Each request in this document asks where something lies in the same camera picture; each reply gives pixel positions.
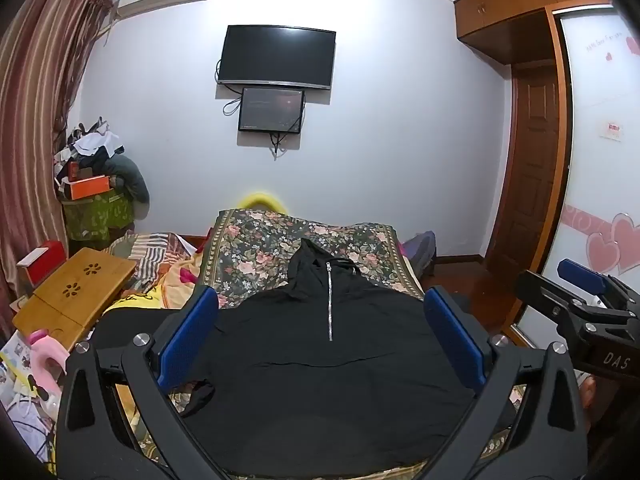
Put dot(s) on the wooden wardrobe with door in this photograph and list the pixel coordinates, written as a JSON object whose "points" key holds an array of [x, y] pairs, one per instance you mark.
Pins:
{"points": [[600, 185]]}

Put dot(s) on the black zip hoodie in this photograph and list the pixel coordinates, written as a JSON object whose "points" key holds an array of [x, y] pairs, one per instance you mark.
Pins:
{"points": [[325, 385]]}

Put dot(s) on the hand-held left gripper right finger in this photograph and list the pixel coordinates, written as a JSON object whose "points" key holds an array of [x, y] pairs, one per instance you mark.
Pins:
{"points": [[452, 335]]}

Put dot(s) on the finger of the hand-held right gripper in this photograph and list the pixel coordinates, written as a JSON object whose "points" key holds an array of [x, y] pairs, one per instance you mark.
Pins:
{"points": [[550, 297], [580, 271]]}

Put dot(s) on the brown wooden door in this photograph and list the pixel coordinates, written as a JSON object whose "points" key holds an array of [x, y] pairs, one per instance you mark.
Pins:
{"points": [[530, 160]]}

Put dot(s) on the wooden overhead cabinet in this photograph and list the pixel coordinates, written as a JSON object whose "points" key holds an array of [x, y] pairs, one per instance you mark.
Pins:
{"points": [[505, 10]]}

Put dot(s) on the green patterned bag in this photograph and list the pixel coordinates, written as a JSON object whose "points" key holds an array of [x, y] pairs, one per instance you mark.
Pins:
{"points": [[97, 217]]}

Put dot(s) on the purple backpack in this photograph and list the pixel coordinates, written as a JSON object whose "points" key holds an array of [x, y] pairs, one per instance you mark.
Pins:
{"points": [[422, 255]]}

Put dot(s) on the pile of clothes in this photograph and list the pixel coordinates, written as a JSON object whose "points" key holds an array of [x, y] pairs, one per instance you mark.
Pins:
{"points": [[87, 145]]}

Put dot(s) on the grey cloth bundle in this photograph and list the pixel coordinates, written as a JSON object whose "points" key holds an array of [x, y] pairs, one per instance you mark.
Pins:
{"points": [[127, 175]]}

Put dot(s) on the red and white box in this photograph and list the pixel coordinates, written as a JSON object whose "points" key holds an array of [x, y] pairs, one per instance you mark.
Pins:
{"points": [[45, 265]]}

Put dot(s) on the black wall television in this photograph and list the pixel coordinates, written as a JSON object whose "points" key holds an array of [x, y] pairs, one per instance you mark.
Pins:
{"points": [[277, 55]]}

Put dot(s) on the red striped curtain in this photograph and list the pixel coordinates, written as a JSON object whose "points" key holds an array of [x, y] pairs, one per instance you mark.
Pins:
{"points": [[30, 110]]}

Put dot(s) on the yellow cartoon blanket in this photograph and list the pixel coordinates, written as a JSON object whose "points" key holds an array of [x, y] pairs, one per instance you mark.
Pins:
{"points": [[175, 285]]}

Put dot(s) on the small black wall monitor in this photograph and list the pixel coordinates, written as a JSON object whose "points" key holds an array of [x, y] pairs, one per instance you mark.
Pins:
{"points": [[271, 110]]}

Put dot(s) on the person's right hand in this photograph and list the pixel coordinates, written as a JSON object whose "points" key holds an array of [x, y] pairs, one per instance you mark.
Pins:
{"points": [[591, 400]]}

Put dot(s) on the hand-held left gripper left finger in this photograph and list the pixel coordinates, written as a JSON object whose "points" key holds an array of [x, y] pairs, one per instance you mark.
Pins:
{"points": [[187, 332]]}

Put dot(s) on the wooden lap desk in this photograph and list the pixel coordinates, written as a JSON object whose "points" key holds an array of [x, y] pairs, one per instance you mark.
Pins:
{"points": [[75, 290]]}

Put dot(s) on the orange box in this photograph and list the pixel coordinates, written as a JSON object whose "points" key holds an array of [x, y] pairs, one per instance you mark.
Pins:
{"points": [[90, 187]]}

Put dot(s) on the scattered papers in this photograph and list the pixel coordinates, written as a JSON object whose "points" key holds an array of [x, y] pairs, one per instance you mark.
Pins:
{"points": [[20, 375]]}

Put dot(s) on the striped blanket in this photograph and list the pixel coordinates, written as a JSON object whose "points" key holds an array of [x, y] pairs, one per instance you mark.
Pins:
{"points": [[150, 260]]}

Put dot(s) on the yellow round object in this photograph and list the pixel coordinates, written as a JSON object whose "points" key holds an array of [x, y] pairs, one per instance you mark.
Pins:
{"points": [[262, 201]]}

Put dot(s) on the pink plastic toy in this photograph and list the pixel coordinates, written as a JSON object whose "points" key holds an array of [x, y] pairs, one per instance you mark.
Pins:
{"points": [[42, 360]]}

